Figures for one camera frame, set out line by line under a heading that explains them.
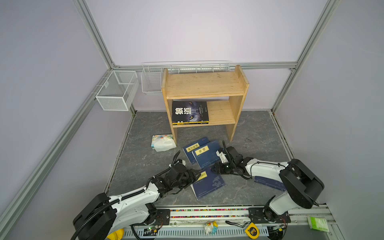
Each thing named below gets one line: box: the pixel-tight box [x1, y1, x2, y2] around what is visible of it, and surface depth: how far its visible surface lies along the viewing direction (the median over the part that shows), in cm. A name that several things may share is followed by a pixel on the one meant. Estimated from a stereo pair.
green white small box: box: [307, 216, 330, 233], surface depth 72 cm
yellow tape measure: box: [245, 222, 260, 240], surface depth 69 cm
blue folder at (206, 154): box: [191, 140, 221, 169], surface depth 96 cm
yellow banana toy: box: [106, 228, 125, 240], surface depth 68 cm
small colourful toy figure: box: [204, 220, 219, 235], surface depth 69 cm
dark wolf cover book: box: [172, 101, 209, 125], surface depth 86 cm
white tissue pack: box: [151, 134, 177, 152], surface depth 98 cm
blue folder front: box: [190, 168, 226, 200], surface depth 84 cm
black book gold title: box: [172, 121, 210, 125], surface depth 86 cm
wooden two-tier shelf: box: [161, 65, 250, 145], surface depth 77 cm
